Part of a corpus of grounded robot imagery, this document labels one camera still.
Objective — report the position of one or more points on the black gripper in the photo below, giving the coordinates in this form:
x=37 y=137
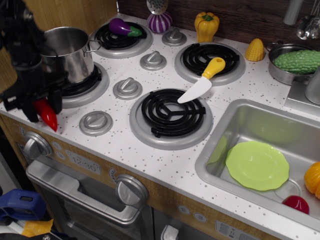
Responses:
x=25 y=91

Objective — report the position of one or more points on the red toy chili pepper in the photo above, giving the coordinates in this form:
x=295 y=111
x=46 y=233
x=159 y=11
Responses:
x=46 y=112

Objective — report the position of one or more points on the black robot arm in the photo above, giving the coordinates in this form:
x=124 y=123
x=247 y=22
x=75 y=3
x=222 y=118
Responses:
x=24 y=41

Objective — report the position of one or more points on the stainless steel pot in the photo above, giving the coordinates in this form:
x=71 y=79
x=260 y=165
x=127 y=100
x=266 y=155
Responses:
x=69 y=49

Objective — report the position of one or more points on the yellow toy bell pepper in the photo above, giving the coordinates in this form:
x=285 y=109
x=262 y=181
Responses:
x=206 y=25

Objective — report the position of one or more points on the small steel pan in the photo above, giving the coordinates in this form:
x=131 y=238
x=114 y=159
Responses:
x=276 y=49

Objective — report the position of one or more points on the front left black burner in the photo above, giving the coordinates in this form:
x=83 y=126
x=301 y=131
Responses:
x=87 y=91

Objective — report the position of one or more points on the black burner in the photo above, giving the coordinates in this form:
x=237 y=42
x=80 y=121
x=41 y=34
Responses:
x=87 y=91
x=159 y=121
x=191 y=61
x=114 y=46

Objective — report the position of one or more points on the left silver oven dial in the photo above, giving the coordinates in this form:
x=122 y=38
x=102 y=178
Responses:
x=36 y=146

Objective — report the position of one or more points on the silver oven dial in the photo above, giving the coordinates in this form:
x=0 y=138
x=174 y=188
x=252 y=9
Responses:
x=130 y=191
x=36 y=146

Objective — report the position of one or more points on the silver stove knob front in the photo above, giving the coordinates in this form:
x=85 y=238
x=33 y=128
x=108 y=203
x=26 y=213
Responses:
x=95 y=123

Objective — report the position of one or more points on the silver stove knob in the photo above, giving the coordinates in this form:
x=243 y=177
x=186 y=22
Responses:
x=153 y=61
x=95 y=123
x=127 y=89
x=174 y=38

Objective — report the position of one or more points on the back left black burner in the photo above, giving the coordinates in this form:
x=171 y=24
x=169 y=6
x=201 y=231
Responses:
x=114 y=46

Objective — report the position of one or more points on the blue clamp tool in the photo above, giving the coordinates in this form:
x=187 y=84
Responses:
x=22 y=204

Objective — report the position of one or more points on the purple toy eggplant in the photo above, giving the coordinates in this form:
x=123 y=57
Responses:
x=120 y=27

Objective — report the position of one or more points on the front right black burner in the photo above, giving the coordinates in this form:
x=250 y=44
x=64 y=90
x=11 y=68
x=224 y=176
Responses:
x=159 y=121

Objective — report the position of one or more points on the right silver oven dial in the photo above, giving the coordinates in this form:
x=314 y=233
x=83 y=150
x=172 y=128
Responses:
x=130 y=191

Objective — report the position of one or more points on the yellow cloth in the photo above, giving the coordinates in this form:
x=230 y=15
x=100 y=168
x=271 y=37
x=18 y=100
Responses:
x=34 y=228

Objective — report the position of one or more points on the purple striped toy onion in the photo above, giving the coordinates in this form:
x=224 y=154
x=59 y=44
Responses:
x=159 y=23

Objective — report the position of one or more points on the silver stove knob back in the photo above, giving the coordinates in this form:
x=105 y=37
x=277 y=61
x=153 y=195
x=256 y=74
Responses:
x=174 y=38

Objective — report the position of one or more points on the silver perforated skimmer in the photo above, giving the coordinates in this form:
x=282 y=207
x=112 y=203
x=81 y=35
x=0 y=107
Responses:
x=157 y=7

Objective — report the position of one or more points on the back right black burner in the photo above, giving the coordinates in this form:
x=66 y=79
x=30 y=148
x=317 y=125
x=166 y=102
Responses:
x=191 y=61

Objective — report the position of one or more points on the silver toy sink basin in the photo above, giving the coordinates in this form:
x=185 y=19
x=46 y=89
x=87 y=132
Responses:
x=295 y=136

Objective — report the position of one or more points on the yellow toy corn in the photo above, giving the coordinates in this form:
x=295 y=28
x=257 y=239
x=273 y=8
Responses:
x=255 y=51

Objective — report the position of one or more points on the light green plastic plate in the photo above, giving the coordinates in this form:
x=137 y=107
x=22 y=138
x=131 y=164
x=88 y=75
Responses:
x=257 y=165

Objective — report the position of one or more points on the green toy bitter gourd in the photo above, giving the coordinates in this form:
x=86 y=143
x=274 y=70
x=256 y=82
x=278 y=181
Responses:
x=301 y=62

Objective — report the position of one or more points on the silver faucet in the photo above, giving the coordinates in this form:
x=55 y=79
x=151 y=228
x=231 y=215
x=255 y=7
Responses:
x=304 y=97

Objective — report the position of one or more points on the red toy tomato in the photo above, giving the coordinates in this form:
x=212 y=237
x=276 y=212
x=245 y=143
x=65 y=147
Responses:
x=298 y=203

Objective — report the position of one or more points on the hanging silver spoons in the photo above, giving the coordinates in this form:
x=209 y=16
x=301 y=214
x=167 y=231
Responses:
x=308 y=28

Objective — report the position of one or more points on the orange toy pumpkin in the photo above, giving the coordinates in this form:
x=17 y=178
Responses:
x=312 y=179

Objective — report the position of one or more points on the silver oven door handle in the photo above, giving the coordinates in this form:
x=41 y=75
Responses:
x=67 y=187

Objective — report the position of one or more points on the toy knife yellow handle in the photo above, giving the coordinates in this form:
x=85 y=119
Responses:
x=215 y=66

